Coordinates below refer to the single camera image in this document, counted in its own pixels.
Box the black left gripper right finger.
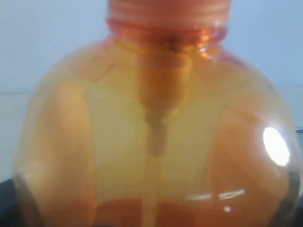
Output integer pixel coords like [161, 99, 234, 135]
[288, 171, 303, 227]

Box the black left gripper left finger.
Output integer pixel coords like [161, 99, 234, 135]
[0, 178, 39, 227]

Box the orange pump soap bottle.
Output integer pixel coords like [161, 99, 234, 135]
[13, 0, 303, 227]

